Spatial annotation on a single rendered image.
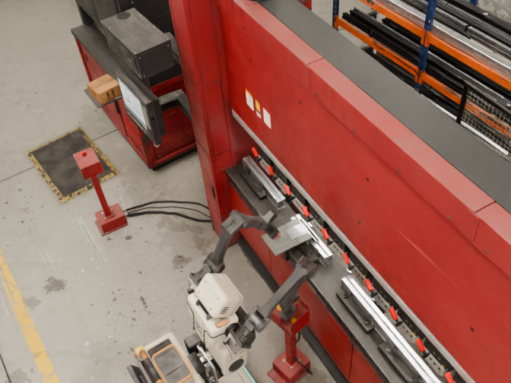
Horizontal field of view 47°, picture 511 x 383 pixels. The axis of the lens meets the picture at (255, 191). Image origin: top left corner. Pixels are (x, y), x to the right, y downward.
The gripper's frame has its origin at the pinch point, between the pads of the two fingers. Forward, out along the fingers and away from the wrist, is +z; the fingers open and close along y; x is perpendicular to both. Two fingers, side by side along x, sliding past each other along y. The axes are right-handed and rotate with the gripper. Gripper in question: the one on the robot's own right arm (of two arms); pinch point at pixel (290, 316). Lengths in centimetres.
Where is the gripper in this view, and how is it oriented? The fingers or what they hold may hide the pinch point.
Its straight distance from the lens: 357.9
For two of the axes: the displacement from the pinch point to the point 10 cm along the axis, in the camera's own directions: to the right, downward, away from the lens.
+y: 6.8, -6.9, 2.4
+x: -6.9, -5.0, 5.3
